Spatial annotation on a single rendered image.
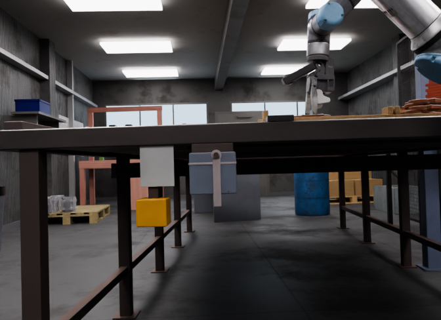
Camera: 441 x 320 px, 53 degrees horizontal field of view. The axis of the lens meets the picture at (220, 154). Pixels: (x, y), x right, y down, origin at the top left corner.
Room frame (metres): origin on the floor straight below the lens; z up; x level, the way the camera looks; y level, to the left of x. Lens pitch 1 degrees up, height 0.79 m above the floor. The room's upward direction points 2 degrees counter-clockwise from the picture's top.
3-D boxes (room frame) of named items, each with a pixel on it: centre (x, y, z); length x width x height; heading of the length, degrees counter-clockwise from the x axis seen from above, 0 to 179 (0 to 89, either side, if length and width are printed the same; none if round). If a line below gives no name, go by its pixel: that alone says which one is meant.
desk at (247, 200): (6.95, -0.04, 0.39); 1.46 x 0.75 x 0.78; 15
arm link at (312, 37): (1.46, -0.34, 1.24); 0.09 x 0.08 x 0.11; 2
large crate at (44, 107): (6.11, 2.59, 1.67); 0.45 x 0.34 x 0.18; 3
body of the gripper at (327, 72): (1.46, -0.34, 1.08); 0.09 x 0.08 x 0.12; 89
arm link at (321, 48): (1.47, -0.34, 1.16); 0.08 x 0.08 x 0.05
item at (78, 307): (3.44, 0.48, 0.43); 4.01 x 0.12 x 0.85; 178
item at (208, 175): (1.30, 0.02, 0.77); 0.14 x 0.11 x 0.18; 88
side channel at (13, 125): (3.41, 0.57, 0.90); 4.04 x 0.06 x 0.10; 178
